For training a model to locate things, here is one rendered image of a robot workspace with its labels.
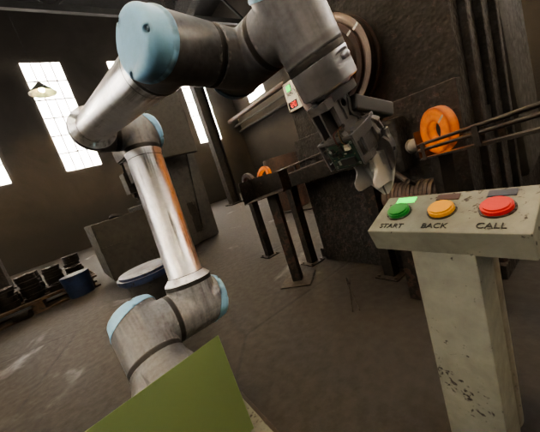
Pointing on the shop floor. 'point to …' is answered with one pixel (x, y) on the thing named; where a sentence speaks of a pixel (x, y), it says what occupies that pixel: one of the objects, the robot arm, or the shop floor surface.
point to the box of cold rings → (129, 240)
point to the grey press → (177, 165)
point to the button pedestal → (468, 294)
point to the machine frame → (474, 81)
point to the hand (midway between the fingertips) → (386, 185)
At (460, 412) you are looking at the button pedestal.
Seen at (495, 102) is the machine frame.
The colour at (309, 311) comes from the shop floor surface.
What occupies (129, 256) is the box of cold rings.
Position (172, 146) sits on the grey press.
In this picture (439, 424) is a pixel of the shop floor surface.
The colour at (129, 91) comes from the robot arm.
